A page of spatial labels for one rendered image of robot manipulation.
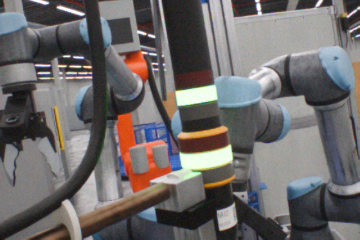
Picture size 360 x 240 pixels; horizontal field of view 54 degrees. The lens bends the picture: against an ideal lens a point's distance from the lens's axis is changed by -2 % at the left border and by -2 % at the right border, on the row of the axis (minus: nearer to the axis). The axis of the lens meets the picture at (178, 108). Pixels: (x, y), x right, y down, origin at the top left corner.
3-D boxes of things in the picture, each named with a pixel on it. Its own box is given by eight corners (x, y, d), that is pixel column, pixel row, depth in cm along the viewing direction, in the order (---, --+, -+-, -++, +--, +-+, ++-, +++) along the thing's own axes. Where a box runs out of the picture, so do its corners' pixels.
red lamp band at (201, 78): (197, 86, 28) (195, 71, 28) (167, 91, 30) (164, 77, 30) (222, 82, 30) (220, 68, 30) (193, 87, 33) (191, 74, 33)
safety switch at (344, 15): (340, 49, 230) (335, 13, 228) (336, 49, 234) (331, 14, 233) (351, 47, 231) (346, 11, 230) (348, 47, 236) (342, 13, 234)
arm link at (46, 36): (76, 58, 90) (55, 55, 80) (36, 65, 92) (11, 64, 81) (71, 27, 90) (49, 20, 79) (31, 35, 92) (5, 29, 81)
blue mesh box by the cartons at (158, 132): (150, 177, 707) (142, 128, 701) (170, 161, 826) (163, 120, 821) (193, 173, 679) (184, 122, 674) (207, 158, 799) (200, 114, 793)
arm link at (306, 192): (297, 211, 122) (291, 173, 121) (337, 214, 114) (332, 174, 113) (284, 225, 113) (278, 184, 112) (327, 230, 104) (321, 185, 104)
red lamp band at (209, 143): (209, 153, 27) (206, 138, 27) (168, 153, 30) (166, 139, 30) (240, 141, 31) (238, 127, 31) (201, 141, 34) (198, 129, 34)
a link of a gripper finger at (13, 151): (18, 181, 80) (27, 141, 80) (12, 188, 74) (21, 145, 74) (4, 179, 79) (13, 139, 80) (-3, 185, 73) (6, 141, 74)
